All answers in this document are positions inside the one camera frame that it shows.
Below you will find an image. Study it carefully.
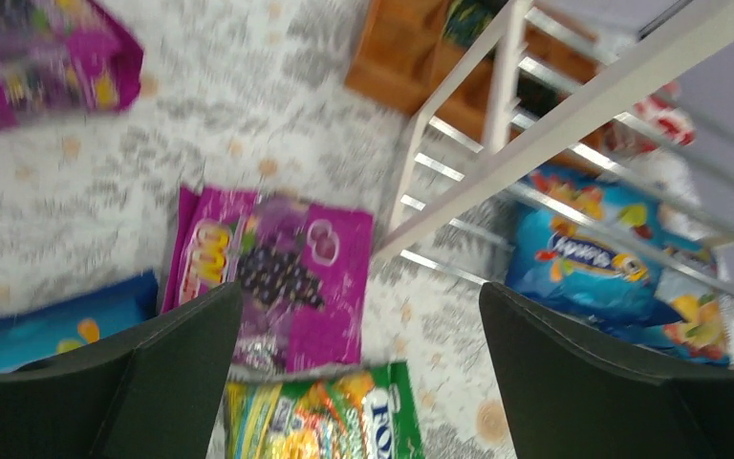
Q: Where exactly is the red white candy bag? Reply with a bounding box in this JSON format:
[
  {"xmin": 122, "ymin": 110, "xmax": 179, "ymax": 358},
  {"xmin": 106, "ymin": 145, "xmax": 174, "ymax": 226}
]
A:
[{"xmin": 604, "ymin": 80, "xmax": 697, "ymax": 155}]

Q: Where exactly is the purple grape candy bag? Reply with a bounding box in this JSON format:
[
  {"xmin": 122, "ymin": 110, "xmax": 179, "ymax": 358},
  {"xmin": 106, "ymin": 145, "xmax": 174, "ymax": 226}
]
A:
[
  {"xmin": 162, "ymin": 186, "xmax": 374, "ymax": 373},
  {"xmin": 0, "ymin": 1, "xmax": 144, "ymax": 130}
]

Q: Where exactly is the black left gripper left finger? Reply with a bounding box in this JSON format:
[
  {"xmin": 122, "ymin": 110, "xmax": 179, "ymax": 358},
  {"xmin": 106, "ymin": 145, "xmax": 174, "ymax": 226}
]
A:
[{"xmin": 0, "ymin": 283, "xmax": 243, "ymax": 458}]

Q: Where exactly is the orange wooden compartment tray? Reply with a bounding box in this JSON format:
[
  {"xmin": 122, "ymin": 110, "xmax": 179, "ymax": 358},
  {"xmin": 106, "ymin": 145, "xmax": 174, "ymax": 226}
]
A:
[{"xmin": 345, "ymin": 1, "xmax": 603, "ymax": 142}]

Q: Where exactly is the blue Slendy candy bag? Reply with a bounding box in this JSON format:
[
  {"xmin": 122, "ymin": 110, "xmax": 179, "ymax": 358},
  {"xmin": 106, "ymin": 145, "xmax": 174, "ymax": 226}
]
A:
[
  {"xmin": 505, "ymin": 165, "xmax": 685, "ymax": 327},
  {"xmin": 0, "ymin": 272, "xmax": 159, "ymax": 373},
  {"xmin": 601, "ymin": 230, "xmax": 732, "ymax": 367}
]

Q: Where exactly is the green patterned cloth in tray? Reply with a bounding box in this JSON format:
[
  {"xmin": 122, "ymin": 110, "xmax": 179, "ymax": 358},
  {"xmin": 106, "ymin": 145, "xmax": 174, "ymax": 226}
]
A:
[{"xmin": 443, "ymin": 0, "xmax": 507, "ymax": 48}]

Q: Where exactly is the white metal shelf rack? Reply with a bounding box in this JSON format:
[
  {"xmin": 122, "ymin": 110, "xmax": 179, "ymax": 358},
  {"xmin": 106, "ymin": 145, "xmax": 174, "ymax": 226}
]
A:
[{"xmin": 374, "ymin": 1, "xmax": 734, "ymax": 297}]

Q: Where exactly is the green Fox's candy bag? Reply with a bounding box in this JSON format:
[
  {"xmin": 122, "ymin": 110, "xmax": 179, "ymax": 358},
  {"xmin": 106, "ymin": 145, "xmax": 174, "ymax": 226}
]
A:
[{"xmin": 226, "ymin": 361, "xmax": 425, "ymax": 459}]

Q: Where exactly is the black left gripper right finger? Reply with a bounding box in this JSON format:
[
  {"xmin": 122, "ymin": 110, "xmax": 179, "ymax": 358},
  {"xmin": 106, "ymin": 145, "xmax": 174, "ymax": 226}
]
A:
[{"xmin": 479, "ymin": 282, "xmax": 734, "ymax": 458}]

